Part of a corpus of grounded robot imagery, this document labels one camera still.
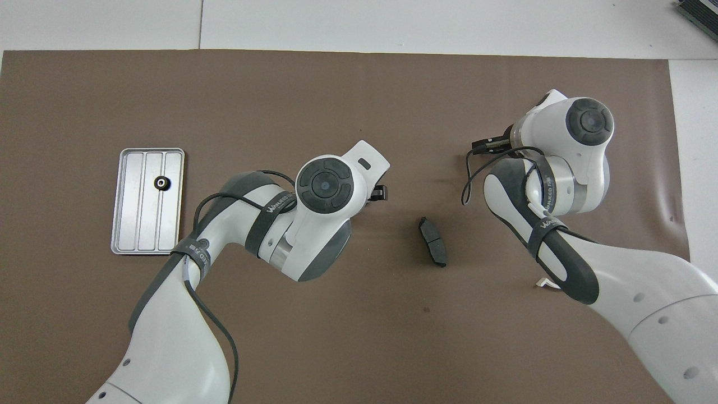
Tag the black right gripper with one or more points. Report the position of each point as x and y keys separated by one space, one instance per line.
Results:
x=503 y=143

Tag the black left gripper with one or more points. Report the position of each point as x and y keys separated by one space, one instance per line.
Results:
x=378 y=193

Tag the black bearing gear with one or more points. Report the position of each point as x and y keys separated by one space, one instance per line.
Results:
x=162 y=182

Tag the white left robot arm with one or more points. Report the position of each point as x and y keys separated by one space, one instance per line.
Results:
x=168 y=336

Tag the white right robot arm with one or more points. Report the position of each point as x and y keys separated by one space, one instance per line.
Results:
x=617 y=269

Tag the silver ribbed metal tray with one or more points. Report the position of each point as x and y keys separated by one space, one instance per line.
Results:
x=140 y=219

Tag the single dark grey brake pad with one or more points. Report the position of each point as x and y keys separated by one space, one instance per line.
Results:
x=433 y=241

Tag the brown paper table mat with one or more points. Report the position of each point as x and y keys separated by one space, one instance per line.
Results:
x=336 y=90

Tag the white curved plastic clamp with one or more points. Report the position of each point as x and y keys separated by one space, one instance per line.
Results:
x=544 y=284

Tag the grey finned metal device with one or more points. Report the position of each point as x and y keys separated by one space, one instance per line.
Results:
x=701 y=14

